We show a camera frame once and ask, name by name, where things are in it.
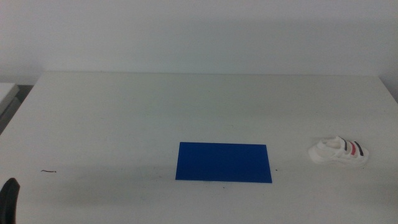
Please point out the blue rectangular mat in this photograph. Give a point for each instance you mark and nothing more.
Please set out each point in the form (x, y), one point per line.
(223, 162)

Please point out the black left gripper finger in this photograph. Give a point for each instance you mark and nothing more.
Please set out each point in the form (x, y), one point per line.
(8, 202)

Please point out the small brown debris strand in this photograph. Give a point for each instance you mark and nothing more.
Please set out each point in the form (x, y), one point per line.
(48, 170)

